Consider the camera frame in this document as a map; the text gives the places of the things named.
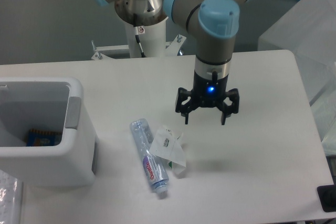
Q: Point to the white trash can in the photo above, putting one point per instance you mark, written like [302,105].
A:
[47,104]

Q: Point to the white pedestal foot frame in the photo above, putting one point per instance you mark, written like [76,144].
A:
[173,48]

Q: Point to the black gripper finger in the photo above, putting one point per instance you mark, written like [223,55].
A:
[228,104]
[187,101]

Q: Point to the blue snack wrapper in bin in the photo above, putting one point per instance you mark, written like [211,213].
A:
[38,138]

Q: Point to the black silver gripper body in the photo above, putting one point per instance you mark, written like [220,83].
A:
[209,83]

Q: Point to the translucent plastic covered box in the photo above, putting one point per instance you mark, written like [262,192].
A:
[308,31]

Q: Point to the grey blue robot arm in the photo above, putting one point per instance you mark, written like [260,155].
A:
[214,24]

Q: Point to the crushed clear plastic bottle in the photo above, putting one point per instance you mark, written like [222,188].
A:
[153,165]

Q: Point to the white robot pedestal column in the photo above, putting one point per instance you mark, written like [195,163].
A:
[150,40]

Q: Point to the black device at table edge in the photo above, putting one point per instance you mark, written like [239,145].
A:
[326,195]

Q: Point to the clear plastic sheet bottom left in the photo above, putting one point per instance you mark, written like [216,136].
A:
[11,198]

